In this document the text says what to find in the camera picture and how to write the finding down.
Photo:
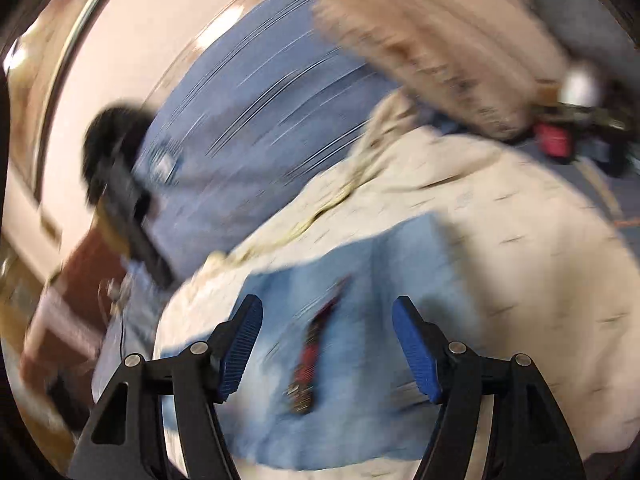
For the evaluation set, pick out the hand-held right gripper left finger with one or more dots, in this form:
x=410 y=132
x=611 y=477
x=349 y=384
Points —
x=241 y=347

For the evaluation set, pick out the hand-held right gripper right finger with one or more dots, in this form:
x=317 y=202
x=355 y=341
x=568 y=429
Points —
x=416 y=350

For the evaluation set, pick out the light blue pants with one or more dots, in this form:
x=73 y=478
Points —
x=360 y=320

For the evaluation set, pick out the brown wooden furniture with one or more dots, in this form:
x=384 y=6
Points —
x=85 y=280

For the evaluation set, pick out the white patterned blanket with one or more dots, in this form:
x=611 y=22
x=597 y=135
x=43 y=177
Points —
x=525 y=270

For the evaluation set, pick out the blue striped cloth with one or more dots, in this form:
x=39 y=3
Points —
x=260 y=110

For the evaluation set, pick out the red object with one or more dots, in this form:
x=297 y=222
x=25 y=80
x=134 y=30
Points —
x=552 y=141

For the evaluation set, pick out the white object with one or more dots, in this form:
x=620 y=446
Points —
x=581 y=85

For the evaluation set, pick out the grey cloth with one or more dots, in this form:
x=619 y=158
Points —
x=580 y=10

